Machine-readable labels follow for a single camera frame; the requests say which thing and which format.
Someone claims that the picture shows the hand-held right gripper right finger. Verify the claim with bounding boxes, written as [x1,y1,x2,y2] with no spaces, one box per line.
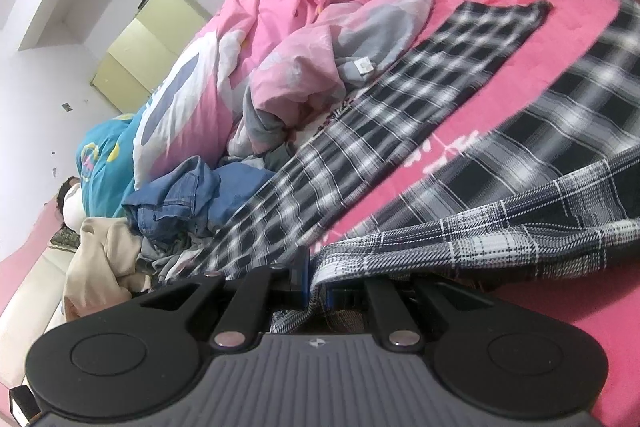
[324,274,497,352]

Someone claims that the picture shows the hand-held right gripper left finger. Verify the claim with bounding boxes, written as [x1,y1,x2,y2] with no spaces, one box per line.
[140,246,312,352]

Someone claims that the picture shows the black white plaid shirt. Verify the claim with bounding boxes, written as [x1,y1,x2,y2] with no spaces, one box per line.
[160,0,640,333]

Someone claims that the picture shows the pink white headboard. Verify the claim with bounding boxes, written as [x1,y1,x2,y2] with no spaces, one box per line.
[0,207,76,388]

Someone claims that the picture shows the grey cloth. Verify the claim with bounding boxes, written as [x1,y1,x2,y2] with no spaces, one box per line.
[140,237,211,283]

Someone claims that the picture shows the blue jeans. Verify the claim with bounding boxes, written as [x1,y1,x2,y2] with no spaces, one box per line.
[122,155,277,253]

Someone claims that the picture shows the cream garment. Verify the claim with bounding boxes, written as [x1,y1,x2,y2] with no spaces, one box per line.
[62,217,151,323]

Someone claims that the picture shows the green patterned pillow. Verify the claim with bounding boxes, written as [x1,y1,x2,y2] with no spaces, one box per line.
[47,227,82,254]

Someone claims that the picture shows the teal printed blanket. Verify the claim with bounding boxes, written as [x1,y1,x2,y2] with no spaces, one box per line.
[75,114,151,218]

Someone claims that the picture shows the pink grey quilt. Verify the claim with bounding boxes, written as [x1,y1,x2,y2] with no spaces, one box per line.
[132,0,441,188]

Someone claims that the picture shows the pale yellow cabinet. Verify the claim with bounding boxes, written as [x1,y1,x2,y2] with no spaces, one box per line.
[91,0,213,115]

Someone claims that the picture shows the pink floral blanket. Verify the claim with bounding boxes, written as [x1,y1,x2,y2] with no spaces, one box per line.
[320,0,640,427]

